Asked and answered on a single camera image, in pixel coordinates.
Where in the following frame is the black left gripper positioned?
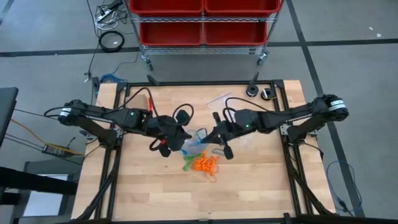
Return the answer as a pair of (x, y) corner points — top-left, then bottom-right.
(143, 109), (193, 158)

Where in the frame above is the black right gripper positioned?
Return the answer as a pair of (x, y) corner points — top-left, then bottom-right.
(201, 111), (242, 161)

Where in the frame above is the blue rubber band pile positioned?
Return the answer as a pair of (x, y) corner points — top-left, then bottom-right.
(181, 127), (208, 156)

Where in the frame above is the green rubber band pile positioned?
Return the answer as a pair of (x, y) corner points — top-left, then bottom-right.
(182, 154), (203, 172)

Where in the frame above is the orange rubber band pile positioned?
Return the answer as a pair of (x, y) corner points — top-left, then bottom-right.
(190, 151), (220, 184)

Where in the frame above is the small brown cardboard box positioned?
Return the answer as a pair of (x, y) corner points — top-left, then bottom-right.
(124, 94), (149, 110)

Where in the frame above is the black usb hub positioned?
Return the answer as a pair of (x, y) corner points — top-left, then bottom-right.
(91, 76), (101, 96)

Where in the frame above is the red plastic bin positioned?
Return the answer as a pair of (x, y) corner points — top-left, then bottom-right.
(128, 0), (205, 17)
(204, 0), (282, 17)
(203, 21), (268, 47)
(139, 21), (203, 47)

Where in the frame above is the black power adapter box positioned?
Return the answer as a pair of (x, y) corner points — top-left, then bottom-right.
(41, 144), (68, 157)

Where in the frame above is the white power strip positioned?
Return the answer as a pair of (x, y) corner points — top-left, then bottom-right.
(94, 0), (128, 30)

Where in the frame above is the black bench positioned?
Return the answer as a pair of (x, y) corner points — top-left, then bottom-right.
(0, 166), (79, 206)

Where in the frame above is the black monitor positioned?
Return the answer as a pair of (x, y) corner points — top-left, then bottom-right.
(0, 86), (19, 147)

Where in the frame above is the black aluminium table frame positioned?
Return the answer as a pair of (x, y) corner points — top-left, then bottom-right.
(90, 79), (315, 224)

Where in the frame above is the grey wire spool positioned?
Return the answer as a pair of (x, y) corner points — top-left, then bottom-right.
(245, 83), (260, 98)

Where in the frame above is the black frame bracket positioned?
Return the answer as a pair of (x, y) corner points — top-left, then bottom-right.
(146, 73), (160, 86)
(249, 71), (261, 86)

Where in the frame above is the yellow wire spool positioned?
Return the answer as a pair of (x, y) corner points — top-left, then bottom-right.
(260, 87), (277, 101)

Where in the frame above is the chrome wire shelving rack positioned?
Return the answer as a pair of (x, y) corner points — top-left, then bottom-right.
(126, 0), (285, 71)

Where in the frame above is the coiled blue cable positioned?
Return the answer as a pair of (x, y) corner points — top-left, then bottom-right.
(99, 73), (121, 83)

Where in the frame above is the black cable conduit bundle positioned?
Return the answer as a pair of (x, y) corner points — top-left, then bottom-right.
(284, 144), (335, 216)
(74, 146), (122, 221)

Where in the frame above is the thin blue floor cable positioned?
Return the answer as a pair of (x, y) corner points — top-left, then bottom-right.
(325, 160), (364, 217)

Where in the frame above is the orange floor cable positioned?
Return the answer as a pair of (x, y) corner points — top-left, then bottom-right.
(10, 118), (85, 156)

